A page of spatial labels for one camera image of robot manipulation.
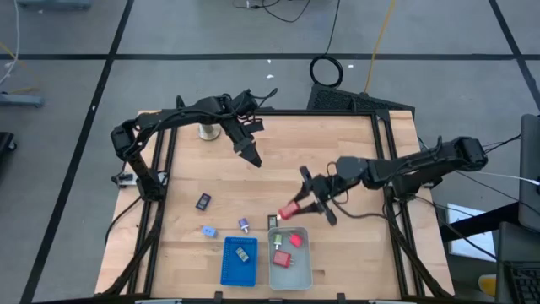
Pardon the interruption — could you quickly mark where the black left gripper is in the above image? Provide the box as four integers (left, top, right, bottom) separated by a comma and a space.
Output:
221, 116, 266, 168

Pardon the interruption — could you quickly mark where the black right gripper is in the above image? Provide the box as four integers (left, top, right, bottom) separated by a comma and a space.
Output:
292, 166, 339, 227

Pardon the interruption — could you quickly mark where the red wall charger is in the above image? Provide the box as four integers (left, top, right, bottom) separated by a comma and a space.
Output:
277, 201, 302, 221

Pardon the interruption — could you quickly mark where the red charger with prongs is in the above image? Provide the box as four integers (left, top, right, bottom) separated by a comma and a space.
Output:
272, 249, 295, 269

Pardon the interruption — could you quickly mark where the pale grey plastic bin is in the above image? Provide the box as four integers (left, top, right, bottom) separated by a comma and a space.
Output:
267, 226, 314, 292

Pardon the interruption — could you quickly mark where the white bulb on metal stand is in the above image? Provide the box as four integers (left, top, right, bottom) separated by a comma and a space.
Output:
197, 122, 222, 142

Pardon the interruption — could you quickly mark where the blue slotted plastic basket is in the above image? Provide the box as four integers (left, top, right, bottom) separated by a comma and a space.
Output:
219, 236, 259, 288

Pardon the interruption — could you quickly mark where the black floor mat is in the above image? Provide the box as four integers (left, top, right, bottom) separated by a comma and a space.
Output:
306, 83, 417, 114

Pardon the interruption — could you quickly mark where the small grey control box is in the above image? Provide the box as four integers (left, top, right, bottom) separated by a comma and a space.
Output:
111, 172, 138, 187

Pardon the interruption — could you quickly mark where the white paper sheet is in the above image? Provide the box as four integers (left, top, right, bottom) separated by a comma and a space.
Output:
445, 203, 497, 259

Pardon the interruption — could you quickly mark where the black desk bar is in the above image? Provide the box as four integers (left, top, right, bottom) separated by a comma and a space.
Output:
438, 201, 520, 242

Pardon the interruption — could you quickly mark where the yellow object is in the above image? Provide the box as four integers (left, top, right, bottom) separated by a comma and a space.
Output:
478, 274, 499, 297

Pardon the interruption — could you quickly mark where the grey monitor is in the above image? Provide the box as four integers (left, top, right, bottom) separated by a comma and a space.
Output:
517, 113, 540, 233

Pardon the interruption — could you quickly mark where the black keyboard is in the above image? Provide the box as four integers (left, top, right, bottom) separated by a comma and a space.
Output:
504, 261, 540, 304

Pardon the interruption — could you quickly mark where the grey table foot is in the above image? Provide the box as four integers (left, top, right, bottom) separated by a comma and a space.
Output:
16, 0, 93, 10
0, 92, 46, 109

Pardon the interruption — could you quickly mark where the black floor object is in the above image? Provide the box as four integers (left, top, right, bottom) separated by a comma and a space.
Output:
0, 131, 18, 154

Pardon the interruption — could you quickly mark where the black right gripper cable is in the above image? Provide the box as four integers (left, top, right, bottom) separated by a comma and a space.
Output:
328, 197, 390, 221

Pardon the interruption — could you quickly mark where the black aluminium table frame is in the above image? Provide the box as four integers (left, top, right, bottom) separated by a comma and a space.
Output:
99, 95, 455, 299

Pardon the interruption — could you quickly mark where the coiled black floor cable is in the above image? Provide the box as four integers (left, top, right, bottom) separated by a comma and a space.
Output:
309, 0, 345, 89

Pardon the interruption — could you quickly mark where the thin black floor cable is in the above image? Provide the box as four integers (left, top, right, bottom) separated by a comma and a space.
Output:
233, 0, 313, 24

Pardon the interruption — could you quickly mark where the black power cable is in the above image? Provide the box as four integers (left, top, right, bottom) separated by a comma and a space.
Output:
104, 196, 143, 247

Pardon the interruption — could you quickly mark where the yellow floor cable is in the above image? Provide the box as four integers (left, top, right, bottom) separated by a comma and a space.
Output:
363, 0, 397, 95

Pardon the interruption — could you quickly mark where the white floor cable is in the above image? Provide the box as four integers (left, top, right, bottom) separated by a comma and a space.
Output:
0, 0, 21, 85

